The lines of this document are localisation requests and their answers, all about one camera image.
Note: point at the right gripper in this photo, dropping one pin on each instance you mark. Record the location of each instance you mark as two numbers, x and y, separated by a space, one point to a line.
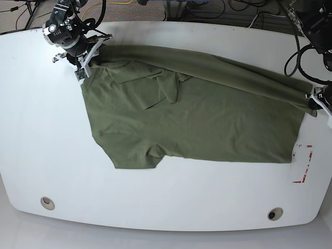
77 49

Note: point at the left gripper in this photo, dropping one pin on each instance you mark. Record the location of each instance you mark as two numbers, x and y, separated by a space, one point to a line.
320 99

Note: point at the green t-shirt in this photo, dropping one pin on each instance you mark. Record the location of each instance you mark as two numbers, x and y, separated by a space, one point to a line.
145 103

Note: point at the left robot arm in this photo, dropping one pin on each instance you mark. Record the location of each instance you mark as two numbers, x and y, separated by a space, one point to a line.
311 22

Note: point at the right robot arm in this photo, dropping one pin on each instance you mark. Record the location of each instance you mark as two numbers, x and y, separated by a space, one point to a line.
67 30

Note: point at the black tripod stand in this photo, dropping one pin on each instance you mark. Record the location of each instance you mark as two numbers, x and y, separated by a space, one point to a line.
32 7

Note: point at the red tape rectangle marking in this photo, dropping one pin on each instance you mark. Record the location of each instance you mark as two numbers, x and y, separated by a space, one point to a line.
301 158

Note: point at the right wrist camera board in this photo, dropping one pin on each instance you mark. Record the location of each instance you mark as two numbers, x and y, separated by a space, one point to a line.
81 74

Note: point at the right table cable grommet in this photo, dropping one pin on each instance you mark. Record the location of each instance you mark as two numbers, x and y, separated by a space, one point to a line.
275 214

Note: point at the table cable grommet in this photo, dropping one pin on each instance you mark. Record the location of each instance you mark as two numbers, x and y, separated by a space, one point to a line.
47 203
275 214

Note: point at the left table cable grommet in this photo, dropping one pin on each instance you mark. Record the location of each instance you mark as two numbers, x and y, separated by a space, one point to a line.
47 203

